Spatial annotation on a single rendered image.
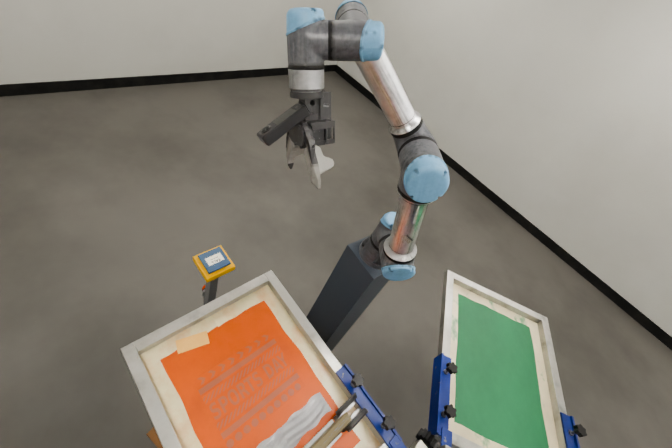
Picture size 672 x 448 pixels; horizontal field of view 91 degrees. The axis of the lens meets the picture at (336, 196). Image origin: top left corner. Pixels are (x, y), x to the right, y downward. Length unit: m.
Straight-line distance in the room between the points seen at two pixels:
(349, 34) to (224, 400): 1.15
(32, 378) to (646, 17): 5.00
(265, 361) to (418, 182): 0.87
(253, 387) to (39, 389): 1.37
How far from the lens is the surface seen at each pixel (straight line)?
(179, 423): 1.32
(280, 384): 1.37
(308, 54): 0.71
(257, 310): 1.44
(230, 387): 1.34
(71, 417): 2.38
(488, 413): 1.71
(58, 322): 2.59
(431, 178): 0.88
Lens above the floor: 2.25
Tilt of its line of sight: 41 degrees down
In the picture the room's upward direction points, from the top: 24 degrees clockwise
